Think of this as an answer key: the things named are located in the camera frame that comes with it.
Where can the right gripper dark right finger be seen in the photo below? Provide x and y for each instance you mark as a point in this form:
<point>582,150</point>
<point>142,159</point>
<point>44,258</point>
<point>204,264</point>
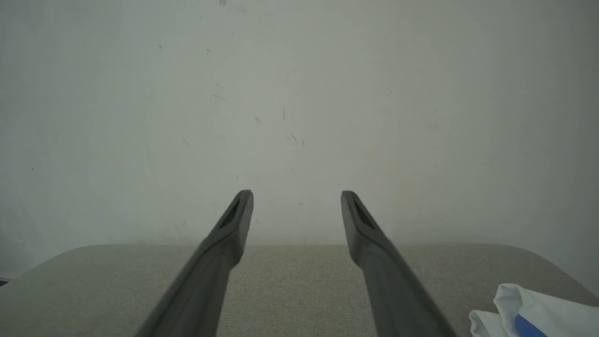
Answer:
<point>393,290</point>

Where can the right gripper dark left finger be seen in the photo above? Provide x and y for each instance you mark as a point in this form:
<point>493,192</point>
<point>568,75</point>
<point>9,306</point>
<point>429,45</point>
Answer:
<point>210,281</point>

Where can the blue and white garment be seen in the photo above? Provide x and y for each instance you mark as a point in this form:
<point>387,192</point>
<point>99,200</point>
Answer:
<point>552,304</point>

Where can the grey fabric sofa cushion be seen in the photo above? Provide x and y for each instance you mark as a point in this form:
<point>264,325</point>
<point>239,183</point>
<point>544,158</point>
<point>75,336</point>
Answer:
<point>299,290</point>

